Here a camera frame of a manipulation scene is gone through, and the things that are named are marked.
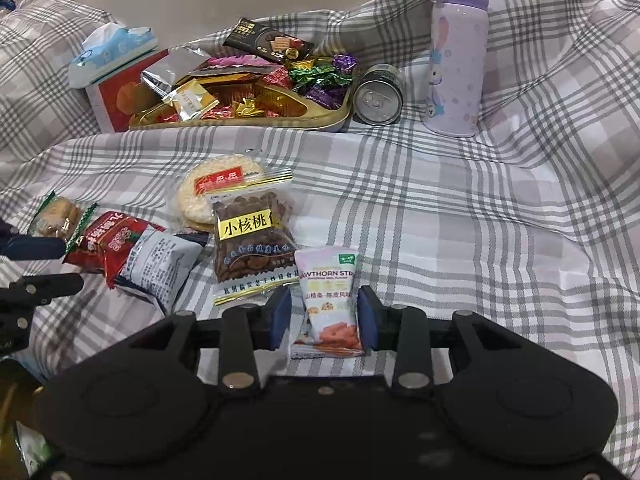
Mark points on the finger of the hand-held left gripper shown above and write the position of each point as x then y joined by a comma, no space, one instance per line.
40,248
50,286

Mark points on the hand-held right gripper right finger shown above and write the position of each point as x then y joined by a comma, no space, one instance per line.
369,317

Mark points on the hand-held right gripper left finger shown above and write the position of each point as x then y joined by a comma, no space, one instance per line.
280,317

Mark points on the green biscuit packet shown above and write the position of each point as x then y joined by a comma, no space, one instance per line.
52,217

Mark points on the white hawthorn strip packet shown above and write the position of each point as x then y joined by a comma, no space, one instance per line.
327,285

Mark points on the rice cracker packet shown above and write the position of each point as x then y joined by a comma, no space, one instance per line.
200,195

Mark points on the red snack packet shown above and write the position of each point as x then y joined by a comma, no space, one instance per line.
107,242

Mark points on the clear walnut packet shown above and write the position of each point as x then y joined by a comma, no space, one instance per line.
252,255

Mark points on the green white snack packet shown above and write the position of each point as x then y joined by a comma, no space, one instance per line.
32,445

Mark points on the grey white snack packet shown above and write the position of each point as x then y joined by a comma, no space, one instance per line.
160,265

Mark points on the grey plaid cloth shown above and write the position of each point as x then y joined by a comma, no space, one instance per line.
450,210

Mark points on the red and white box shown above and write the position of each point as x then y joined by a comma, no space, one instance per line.
117,105

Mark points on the gold candy dish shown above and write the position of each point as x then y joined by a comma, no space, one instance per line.
310,117

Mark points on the blue tissue pack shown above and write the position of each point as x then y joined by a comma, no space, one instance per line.
112,52

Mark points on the cream snack packet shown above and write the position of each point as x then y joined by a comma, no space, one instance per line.
190,101

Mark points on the dark drink can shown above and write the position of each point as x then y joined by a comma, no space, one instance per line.
377,100

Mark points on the silver foil packet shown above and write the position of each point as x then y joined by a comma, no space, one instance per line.
170,70

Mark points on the blue clip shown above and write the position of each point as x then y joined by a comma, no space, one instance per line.
5,2

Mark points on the pink dark snack packet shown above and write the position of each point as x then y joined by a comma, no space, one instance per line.
235,69

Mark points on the purple insulated bottle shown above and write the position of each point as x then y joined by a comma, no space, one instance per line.
455,60

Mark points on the black wafer box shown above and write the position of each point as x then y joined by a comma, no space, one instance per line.
265,40

